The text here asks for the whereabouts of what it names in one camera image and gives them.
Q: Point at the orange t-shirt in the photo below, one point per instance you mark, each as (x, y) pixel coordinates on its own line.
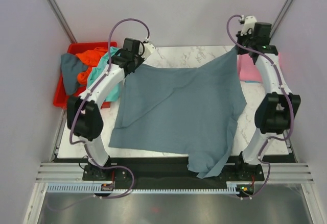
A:
(91, 59)

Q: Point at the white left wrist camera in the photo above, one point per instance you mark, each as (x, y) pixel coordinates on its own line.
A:
(148, 49)

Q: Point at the aluminium corner post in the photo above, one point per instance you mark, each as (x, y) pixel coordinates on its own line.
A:
(62, 21)
(281, 15)

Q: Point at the red plastic bin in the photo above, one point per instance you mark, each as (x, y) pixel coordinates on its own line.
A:
(60, 96)

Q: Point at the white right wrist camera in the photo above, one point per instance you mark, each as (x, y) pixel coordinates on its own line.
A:
(248, 23)

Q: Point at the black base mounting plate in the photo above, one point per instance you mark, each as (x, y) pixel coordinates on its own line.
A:
(172, 171)

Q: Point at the slate blue t-shirt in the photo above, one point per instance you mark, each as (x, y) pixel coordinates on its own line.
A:
(190, 111)

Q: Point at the left aluminium corner post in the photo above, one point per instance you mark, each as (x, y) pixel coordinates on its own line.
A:
(62, 21)

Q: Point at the aluminium frame rails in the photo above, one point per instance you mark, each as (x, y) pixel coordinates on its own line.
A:
(49, 173)

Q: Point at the right aluminium corner post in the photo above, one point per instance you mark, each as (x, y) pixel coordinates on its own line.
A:
(281, 15)

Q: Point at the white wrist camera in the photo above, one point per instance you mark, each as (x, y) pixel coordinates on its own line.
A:
(248, 23)
(148, 49)

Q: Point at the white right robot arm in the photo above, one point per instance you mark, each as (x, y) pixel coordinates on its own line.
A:
(277, 110)

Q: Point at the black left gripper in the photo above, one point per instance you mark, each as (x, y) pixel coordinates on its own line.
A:
(140, 61)

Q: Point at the dark blue t-shirt in bin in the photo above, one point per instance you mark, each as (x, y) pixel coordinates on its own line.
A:
(71, 66)

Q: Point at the light blue slotted cable duct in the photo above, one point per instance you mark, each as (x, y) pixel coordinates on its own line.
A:
(102, 188)

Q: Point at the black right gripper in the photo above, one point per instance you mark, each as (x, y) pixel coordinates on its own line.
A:
(239, 38)

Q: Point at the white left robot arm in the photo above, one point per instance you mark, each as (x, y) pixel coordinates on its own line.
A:
(83, 112)

